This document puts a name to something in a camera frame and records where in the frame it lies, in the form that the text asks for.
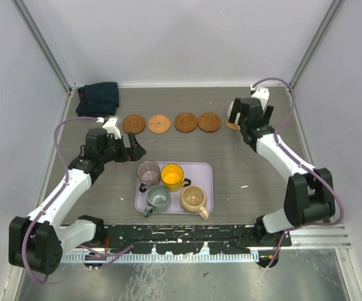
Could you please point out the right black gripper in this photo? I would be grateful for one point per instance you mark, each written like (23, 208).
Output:
(237, 108)

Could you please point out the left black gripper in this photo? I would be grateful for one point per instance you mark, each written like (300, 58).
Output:
(135, 151)

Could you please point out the white ceramic mug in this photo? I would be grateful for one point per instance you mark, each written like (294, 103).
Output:
(233, 113)

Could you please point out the light cork round coaster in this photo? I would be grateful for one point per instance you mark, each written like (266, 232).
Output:
(232, 126)

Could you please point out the brown wooden round coaster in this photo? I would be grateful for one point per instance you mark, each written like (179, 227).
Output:
(209, 122)

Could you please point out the beige ceramic mug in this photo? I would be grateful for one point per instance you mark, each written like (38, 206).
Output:
(193, 200)

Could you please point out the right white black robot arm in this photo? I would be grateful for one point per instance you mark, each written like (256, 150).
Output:
(309, 196)

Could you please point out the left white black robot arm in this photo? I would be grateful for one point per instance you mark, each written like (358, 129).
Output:
(79, 177)

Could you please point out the dark brown wooden coaster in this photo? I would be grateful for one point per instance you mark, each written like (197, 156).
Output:
(186, 122)

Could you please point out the purple glass mug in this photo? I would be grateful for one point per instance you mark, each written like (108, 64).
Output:
(148, 174)

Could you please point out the yellow mug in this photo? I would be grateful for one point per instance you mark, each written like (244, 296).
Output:
(172, 176)

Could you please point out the grey ceramic mug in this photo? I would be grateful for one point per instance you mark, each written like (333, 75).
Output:
(158, 199)

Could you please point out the lavender plastic tray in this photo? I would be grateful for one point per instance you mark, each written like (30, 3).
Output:
(201, 175)

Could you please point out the dark blue folded cloth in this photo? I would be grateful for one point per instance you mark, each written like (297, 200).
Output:
(98, 100)

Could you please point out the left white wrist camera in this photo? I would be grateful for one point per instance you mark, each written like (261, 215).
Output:
(111, 125)

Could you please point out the white slotted cable duct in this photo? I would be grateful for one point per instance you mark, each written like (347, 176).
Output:
(205, 257)

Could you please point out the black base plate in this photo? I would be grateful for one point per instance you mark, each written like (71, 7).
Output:
(229, 239)

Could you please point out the aluminium front rail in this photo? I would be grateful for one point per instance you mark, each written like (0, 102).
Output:
(318, 236)

